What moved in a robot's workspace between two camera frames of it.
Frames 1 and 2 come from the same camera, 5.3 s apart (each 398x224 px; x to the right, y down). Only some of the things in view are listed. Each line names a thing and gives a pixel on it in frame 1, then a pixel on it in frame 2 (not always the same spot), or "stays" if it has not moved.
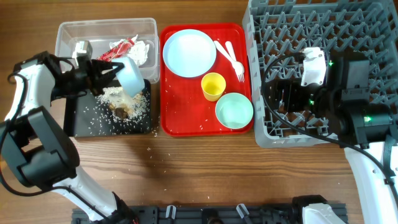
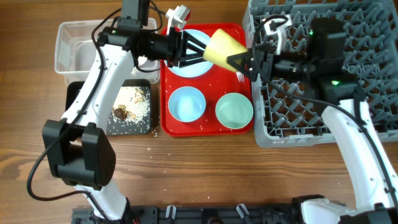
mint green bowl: x=234 y=110 stays
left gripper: x=96 y=79 -> x=174 y=56
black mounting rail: x=334 y=213 stays
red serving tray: x=185 y=111 stays
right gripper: x=282 y=86 -> x=247 y=64
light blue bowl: x=129 y=77 -> x=186 y=104
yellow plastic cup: x=213 y=84 -> x=219 y=47
